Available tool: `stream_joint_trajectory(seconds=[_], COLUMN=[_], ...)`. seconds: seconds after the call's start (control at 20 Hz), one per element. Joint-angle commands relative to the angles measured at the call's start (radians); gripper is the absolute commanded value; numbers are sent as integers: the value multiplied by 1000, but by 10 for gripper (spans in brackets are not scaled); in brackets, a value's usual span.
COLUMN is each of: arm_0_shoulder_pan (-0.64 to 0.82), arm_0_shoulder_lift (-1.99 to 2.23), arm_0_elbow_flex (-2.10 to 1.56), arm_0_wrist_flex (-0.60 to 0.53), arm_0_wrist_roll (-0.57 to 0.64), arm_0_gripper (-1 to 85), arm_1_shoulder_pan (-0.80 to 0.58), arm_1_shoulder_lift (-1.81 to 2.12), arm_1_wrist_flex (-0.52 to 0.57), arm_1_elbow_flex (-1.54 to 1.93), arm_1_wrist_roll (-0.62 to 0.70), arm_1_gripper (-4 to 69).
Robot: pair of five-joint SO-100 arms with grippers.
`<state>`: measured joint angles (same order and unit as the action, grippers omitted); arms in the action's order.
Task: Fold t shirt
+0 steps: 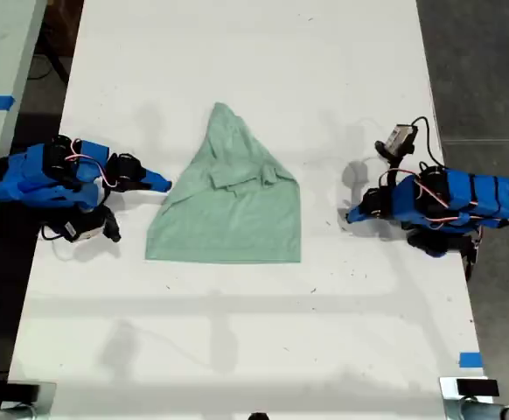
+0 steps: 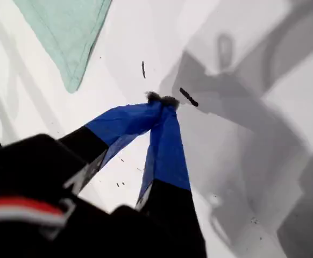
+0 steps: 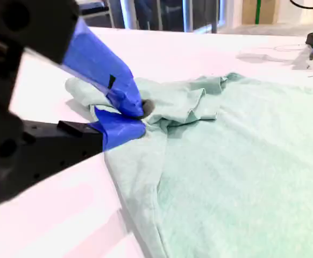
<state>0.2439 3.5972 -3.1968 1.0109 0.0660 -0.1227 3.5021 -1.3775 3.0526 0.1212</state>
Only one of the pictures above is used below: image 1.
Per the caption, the pale green T-shirt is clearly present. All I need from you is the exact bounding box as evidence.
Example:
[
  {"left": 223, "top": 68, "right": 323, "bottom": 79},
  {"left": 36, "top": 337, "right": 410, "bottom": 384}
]
[{"left": 143, "top": 101, "right": 303, "bottom": 265}]

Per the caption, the white side table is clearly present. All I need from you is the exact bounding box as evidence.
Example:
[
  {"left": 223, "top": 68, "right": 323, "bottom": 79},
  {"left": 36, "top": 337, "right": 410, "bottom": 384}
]
[{"left": 0, "top": 0, "right": 48, "bottom": 275}]

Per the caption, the short blue tape strip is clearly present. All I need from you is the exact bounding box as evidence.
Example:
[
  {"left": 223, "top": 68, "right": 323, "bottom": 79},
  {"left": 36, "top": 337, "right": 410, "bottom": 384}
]
[{"left": 458, "top": 351, "right": 484, "bottom": 368}]

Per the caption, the silver metal clamp plate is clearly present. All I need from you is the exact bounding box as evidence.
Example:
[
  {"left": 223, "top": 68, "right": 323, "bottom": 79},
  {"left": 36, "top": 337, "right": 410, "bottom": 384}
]
[
  {"left": 0, "top": 380, "right": 58, "bottom": 413},
  {"left": 438, "top": 376, "right": 495, "bottom": 402}
]

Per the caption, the small black box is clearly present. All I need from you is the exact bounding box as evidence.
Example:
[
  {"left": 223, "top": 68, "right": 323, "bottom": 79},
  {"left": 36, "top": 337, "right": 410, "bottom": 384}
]
[
  {"left": 6, "top": 382, "right": 42, "bottom": 402},
  {"left": 456, "top": 379, "right": 500, "bottom": 397}
]

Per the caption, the short black camera stalk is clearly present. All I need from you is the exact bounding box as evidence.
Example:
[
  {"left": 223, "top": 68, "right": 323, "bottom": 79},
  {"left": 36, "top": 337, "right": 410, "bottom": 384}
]
[
  {"left": 384, "top": 152, "right": 403, "bottom": 186},
  {"left": 98, "top": 204, "right": 122, "bottom": 243}
]

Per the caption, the black white camera box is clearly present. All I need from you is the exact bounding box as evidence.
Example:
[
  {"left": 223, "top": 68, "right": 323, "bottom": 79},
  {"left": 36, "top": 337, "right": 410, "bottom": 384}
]
[{"left": 63, "top": 213, "right": 107, "bottom": 244}]

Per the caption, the black grey camera box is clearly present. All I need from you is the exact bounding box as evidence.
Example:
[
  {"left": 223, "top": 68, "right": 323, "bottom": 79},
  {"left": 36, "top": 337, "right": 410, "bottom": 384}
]
[{"left": 375, "top": 123, "right": 419, "bottom": 159}]

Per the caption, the black camera cable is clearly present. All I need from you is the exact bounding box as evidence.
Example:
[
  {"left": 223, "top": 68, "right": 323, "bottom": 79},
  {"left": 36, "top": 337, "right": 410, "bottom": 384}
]
[
  {"left": 411, "top": 115, "right": 444, "bottom": 170},
  {"left": 39, "top": 224, "right": 70, "bottom": 242}
]

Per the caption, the black floor cable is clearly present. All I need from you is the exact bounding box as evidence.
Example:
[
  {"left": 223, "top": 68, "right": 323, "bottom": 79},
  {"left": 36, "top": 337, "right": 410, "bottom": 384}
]
[{"left": 26, "top": 41, "right": 73, "bottom": 88}]

